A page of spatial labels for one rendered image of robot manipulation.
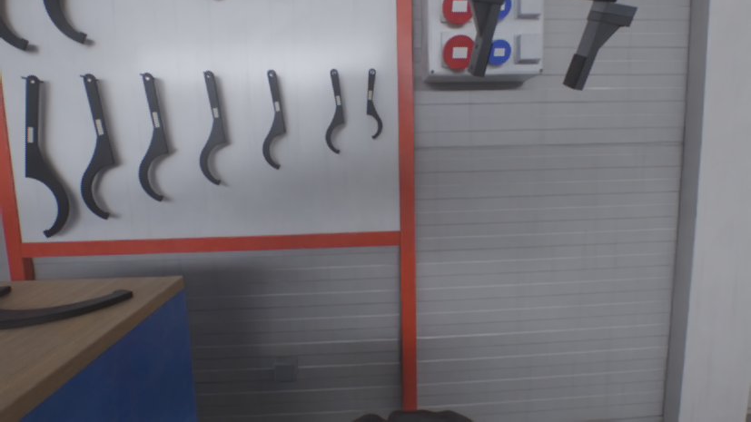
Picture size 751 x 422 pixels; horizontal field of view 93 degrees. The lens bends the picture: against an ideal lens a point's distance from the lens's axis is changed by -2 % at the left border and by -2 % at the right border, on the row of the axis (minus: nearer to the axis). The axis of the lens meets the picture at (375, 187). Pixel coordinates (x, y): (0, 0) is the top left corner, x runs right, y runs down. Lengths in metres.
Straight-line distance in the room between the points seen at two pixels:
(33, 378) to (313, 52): 1.12
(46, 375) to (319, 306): 1.03
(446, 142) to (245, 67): 0.76
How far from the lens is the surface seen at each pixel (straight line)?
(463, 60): 1.25
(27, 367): 0.64
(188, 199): 1.47
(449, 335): 1.59
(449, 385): 1.69
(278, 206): 1.37
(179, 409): 0.92
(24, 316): 0.78
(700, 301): 1.93
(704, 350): 2.03
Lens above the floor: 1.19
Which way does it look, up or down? 6 degrees down
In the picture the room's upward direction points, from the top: 1 degrees counter-clockwise
